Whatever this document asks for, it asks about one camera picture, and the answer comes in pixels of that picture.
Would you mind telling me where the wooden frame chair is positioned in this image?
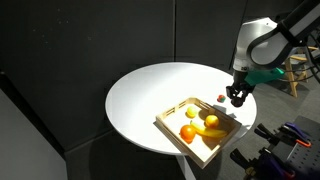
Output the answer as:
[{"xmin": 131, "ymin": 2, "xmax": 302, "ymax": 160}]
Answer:
[{"xmin": 282, "ymin": 45, "xmax": 320, "ymax": 98}]

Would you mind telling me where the white table base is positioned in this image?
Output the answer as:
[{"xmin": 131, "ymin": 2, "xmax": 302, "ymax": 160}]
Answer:
[{"xmin": 175, "ymin": 154, "xmax": 198, "ymax": 180}]

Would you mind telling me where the yellow banana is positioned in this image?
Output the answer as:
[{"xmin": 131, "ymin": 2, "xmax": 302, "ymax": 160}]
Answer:
[{"xmin": 189, "ymin": 120, "xmax": 230, "ymax": 140}]

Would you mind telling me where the small yellow-green fruit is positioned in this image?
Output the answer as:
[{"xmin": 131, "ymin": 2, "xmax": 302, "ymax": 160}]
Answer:
[{"xmin": 186, "ymin": 105, "xmax": 198, "ymax": 119}]

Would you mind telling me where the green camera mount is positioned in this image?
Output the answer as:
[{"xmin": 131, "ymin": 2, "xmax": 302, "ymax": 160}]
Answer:
[{"xmin": 244, "ymin": 67, "xmax": 286, "ymax": 85}]

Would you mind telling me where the purple black spring clamp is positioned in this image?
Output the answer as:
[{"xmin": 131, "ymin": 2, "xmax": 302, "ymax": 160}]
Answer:
[
  {"xmin": 254, "ymin": 121, "xmax": 313, "ymax": 148},
  {"xmin": 230, "ymin": 148, "xmax": 297, "ymax": 179}
]

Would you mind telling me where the small yellow-orange fruit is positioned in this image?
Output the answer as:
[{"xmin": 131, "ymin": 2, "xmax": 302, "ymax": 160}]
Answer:
[{"xmin": 204, "ymin": 114, "xmax": 220, "ymax": 129}]

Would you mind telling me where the orange fruit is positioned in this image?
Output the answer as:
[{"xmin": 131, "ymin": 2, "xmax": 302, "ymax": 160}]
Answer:
[{"xmin": 179, "ymin": 124, "xmax": 197, "ymax": 144}]

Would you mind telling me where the black perforated board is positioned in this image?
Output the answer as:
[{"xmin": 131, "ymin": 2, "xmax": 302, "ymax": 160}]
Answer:
[{"xmin": 279, "ymin": 115, "xmax": 320, "ymax": 180}]

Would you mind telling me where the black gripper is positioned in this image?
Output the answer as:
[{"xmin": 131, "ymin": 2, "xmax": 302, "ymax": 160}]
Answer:
[{"xmin": 225, "ymin": 70, "xmax": 257, "ymax": 107}]

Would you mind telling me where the wooden tray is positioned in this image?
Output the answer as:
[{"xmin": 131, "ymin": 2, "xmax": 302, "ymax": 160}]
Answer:
[{"xmin": 155, "ymin": 96, "xmax": 242, "ymax": 169}]

